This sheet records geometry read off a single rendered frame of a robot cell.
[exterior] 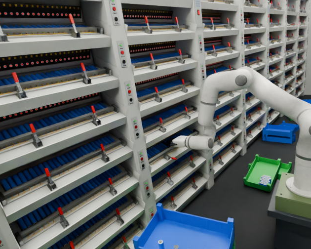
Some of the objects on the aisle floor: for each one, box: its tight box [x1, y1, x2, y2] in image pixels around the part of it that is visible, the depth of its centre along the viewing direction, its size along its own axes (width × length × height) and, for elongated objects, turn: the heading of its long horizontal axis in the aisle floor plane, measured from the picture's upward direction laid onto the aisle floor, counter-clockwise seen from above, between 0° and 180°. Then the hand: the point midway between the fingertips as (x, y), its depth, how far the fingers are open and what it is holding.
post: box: [218, 0, 246, 156], centre depth 214 cm, size 20×9×169 cm, turn 71°
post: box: [79, 0, 157, 226], centre depth 122 cm, size 20×9×169 cm, turn 71°
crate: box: [243, 154, 281, 192], centre depth 182 cm, size 30×20×8 cm
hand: (171, 141), depth 151 cm, fingers open, 3 cm apart
